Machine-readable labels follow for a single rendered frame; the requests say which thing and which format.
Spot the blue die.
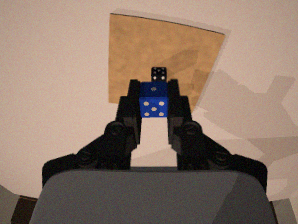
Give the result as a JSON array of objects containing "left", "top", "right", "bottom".
[{"left": 139, "top": 82, "right": 169, "bottom": 118}]

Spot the tan mat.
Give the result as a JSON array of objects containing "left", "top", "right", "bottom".
[{"left": 108, "top": 13, "right": 225, "bottom": 114}]

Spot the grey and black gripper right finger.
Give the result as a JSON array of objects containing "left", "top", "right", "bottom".
[{"left": 167, "top": 79, "right": 268, "bottom": 192}]

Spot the black die with white pips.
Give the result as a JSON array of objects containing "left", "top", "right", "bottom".
[{"left": 151, "top": 67, "right": 167, "bottom": 82}]

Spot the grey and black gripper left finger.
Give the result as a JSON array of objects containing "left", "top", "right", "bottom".
[{"left": 42, "top": 79, "right": 142, "bottom": 189}]

